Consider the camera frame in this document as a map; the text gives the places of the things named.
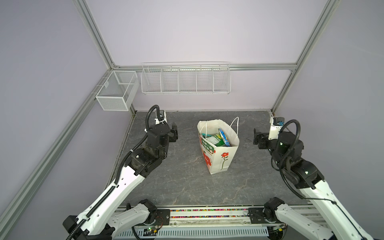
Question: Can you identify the teal Fox's candy bag front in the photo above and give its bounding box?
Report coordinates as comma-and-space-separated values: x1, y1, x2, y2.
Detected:
201, 133, 212, 138

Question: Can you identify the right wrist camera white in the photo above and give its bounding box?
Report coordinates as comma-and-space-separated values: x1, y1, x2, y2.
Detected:
268, 117, 285, 141

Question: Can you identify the blue M&M's packet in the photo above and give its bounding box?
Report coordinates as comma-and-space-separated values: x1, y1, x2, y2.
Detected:
219, 129, 231, 147

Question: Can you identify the small white mesh basket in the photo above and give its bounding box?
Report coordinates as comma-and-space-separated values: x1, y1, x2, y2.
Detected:
96, 71, 140, 112

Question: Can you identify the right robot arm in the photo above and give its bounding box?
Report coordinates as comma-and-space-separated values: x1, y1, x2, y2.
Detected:
253, 117, 373, 240

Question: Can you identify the green Fox's spring tea bag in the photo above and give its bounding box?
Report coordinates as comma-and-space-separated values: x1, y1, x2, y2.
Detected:
205, 134, 226, 147

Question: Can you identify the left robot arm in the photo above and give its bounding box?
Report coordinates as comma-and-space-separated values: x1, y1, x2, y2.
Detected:
63, 105, 178, 240

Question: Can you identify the white floral paper bag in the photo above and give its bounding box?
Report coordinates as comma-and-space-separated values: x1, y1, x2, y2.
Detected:
197, 117, 240, 175

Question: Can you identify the long white wire basket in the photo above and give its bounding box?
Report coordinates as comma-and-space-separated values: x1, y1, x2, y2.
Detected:
141, 62, 232, 95

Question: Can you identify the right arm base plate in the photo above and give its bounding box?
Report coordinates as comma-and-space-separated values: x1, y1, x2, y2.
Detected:
247, 208, 268, 224

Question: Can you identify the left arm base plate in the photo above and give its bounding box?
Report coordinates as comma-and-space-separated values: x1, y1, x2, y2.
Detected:
153, 209, 171, 226

